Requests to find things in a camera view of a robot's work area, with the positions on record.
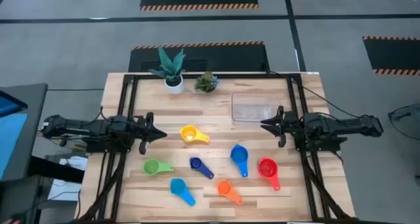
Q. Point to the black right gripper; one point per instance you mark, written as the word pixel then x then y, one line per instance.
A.
pixel 290 125

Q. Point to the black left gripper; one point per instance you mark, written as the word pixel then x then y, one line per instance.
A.
pixel 144 133

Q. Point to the clear plastic basket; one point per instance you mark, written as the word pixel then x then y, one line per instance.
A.
pixel 252 107

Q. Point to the yellow measuring cup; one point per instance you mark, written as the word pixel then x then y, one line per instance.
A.
pixel 188 133

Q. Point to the green measuring cup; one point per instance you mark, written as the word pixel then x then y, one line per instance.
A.
pixel 151 167

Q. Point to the red measuring cup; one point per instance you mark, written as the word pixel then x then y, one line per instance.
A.
pixel 267 167

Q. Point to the large blue measuring cup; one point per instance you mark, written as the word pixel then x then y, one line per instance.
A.
pixel 239 155

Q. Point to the small navy measuring cup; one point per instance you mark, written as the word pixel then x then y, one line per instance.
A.
pixel 196 163

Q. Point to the light blue measuring cup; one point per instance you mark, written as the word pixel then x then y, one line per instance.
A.
pixel 178 186

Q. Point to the orange measuring cup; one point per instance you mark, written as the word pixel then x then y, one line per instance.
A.
pixel 224 187

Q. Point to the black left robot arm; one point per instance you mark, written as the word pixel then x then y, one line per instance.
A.
pixel 82 128

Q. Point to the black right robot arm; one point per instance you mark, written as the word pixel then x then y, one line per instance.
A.
pixel 344 127

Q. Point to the snake plant in white pot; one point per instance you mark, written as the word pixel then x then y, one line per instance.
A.
pixel 170 69

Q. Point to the small succulent in dark pot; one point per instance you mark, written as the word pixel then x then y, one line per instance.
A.
pixel 206 82

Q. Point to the wide black hazard-striped floor mat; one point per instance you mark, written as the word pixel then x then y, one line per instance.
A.
pixel 229 58

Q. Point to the white papers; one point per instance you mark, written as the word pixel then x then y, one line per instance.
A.
pixel 65 188

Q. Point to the black desk crossbar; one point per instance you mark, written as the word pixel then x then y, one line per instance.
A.
pixel 55 169

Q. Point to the large blue screen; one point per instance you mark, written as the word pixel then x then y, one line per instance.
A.
pixel 10 142

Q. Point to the small dark screen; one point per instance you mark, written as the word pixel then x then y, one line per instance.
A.
pixel 8 104

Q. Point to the person's hand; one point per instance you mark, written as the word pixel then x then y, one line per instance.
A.
pixel 11 221

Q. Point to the black aluminium table frame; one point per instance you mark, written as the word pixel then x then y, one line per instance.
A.
pixel 229 76

